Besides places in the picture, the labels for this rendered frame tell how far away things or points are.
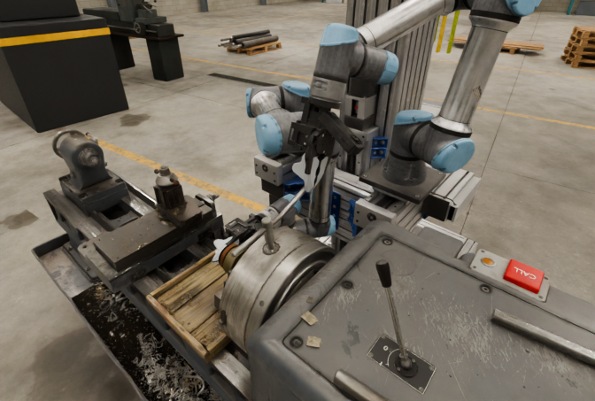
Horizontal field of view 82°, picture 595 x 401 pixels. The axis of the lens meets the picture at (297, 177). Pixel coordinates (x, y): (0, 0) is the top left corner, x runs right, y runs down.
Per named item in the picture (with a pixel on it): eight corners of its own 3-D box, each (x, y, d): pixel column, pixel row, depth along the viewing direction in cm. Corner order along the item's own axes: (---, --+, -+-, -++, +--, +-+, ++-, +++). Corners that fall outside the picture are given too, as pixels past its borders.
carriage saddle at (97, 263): (226, 225, 142) (224, 213, 139) (114, 295, 112) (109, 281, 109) (183, 199, 159) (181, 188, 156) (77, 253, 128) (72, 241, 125)
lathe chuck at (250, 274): (330, 293, 103) (328, 216, 84) (256, 381, 85) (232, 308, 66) (306, 278, 108) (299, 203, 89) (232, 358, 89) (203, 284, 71)
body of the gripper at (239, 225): (225, 244, 107) (253, 226, 115) (243, 257, 102) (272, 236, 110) (222, 225, 103) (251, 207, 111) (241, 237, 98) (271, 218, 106)
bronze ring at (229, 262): (261, 248, 93) (238, 234, 98) (235, 267, 87) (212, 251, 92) (264, 272, 98) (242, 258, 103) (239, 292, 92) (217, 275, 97)
